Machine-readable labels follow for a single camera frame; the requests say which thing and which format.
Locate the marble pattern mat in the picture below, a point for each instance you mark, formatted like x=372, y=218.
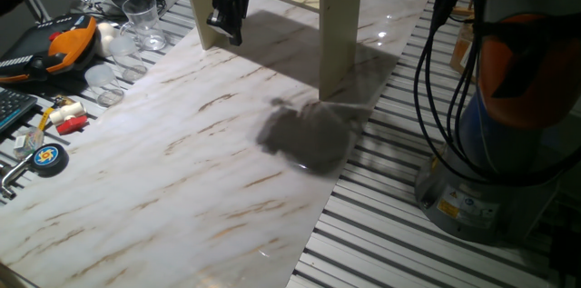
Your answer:
x=190, y=206

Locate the wooden rack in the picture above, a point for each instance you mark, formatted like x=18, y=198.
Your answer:
x=460, y=29

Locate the black keyboard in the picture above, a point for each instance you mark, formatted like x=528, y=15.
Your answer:
x=13, y=108

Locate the black puck blue label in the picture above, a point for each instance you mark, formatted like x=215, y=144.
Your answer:
x=49, y=160

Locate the black orange teach pendant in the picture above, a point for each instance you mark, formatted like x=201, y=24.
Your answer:
x=68, y=47

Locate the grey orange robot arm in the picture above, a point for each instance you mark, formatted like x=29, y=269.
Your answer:
x=522, y=79

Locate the cream wooden shelf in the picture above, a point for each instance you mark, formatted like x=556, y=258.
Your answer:
x=340, y=42

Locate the metal faucet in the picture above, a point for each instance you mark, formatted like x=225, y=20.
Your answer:
x=16, y=172

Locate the white rounded plastic object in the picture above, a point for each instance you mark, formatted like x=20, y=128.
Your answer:
x=106, y=36

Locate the brass fitting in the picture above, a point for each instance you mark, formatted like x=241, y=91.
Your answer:
x=63, y=101

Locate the clear bag colourful bits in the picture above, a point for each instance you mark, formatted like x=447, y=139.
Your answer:
x=28, y=142

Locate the clear glass mug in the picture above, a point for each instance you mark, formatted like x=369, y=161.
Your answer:
x=145, y=24

